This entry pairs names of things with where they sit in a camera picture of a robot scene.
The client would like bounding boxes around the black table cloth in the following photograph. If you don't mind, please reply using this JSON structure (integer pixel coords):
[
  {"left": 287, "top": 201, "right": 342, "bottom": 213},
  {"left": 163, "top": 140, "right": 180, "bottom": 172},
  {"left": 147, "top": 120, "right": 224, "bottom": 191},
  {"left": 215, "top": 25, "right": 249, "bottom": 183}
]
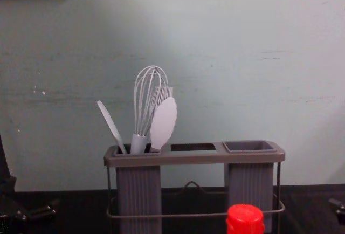
[{"left": 0, "top": 184, "right": 345, "bottom": 234}]

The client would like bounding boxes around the red bottle cap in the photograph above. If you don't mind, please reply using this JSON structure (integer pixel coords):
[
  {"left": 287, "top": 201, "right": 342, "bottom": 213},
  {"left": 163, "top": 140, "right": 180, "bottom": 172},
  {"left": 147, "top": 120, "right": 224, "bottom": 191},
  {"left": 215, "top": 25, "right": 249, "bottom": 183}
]
[{"left": 225, "top": 204, "right": 266, "bottom": 234}]

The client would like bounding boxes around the grey ribbed cup with utensils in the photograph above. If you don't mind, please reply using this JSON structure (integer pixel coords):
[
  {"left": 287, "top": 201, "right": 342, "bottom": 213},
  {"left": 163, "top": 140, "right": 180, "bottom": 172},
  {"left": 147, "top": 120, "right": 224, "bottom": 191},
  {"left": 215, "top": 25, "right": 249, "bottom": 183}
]
[{"left": 115, "top": 143, "right": 163, "bottom": 234}]

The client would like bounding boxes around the grey flat spatula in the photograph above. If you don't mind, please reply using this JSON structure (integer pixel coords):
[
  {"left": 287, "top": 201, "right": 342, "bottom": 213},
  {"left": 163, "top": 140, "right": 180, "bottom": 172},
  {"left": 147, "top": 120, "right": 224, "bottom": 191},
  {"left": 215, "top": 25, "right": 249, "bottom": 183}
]
[{"left": 96, "top": 100, "right": 128, "bottom": 154}]

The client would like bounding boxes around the empty grey ribbed cup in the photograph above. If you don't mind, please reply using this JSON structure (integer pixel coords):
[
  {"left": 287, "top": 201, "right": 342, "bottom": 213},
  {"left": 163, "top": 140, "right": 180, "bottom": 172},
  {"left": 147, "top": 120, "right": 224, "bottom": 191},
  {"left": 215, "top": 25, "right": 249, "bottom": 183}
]
[{"left": 222, "top": 140, "right": 279, "bottom": 232}]

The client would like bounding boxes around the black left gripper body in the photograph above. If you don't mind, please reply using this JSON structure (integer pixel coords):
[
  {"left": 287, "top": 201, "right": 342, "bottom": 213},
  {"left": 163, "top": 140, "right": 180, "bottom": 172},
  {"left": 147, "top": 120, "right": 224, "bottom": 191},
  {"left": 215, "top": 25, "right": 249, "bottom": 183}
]
[{"left": 0, "top": 176, "right": 27, "bottom": 234}]

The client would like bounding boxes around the grey utensil rack wire frame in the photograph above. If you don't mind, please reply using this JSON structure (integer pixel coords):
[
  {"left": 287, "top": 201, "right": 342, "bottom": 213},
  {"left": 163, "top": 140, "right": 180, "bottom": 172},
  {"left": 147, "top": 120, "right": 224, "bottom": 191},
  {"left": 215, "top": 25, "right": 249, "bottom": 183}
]
[{"left": 103, "top": 140, "right": 286, "bottom": 234}]

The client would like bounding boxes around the grey wire whisk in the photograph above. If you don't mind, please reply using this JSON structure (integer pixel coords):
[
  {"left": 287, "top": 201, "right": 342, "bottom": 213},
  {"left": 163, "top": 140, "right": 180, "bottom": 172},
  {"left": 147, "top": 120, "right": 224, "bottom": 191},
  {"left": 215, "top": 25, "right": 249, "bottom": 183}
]
[{"left": 130, "top": 66, "right": 170, "bottom": 154}]

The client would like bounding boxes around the grey striped basting brush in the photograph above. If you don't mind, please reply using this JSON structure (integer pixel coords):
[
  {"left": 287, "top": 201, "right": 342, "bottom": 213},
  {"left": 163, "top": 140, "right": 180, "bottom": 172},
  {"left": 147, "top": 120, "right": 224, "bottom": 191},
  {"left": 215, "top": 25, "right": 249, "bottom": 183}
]
[{"left": 150, "top": 85, "right": 174, "bottom": 108}]

